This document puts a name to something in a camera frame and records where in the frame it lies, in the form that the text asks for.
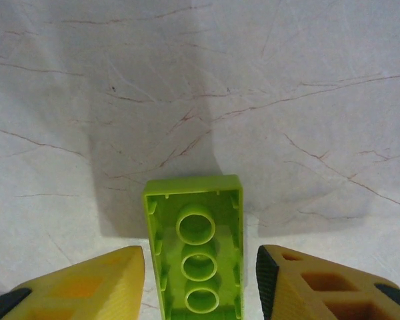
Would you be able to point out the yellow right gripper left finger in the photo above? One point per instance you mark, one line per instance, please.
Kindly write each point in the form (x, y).
(80, 290)

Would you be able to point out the green lego brick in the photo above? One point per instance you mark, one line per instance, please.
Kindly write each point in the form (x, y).
(193, 193)

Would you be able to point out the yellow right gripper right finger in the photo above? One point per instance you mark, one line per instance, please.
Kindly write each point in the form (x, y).
(320, 290)

